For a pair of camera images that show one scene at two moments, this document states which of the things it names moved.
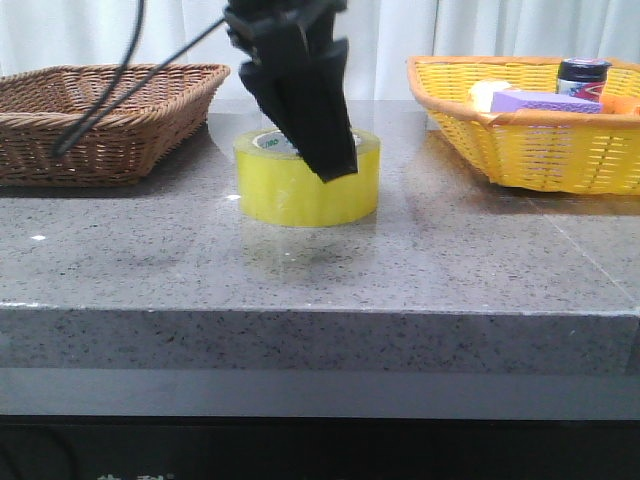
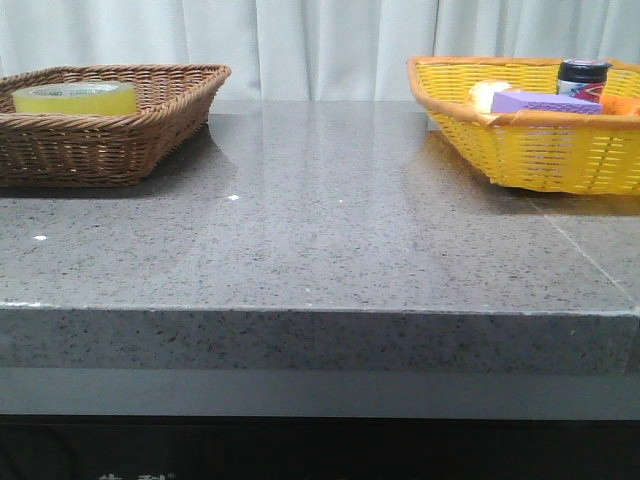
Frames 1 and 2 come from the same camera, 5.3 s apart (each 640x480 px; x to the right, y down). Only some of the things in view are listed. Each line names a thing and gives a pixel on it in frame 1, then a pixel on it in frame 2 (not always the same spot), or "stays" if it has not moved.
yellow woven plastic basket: (568, 153) stays
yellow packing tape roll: (278, 184) to (77, 99)
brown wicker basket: (41, 109) stays
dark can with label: (583, 77) stays
